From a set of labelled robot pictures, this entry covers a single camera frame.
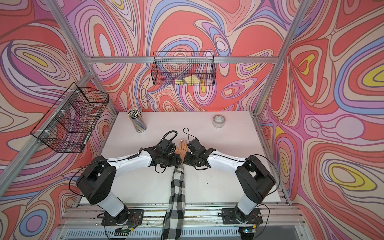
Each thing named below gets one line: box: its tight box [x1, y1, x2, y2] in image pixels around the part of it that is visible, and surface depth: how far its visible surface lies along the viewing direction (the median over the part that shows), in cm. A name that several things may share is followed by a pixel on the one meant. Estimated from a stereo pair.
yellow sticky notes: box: [175, 75, 201, 86], surface depth 92 cm
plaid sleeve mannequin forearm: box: [161, 164, 186, 240], surface depth 73 cm
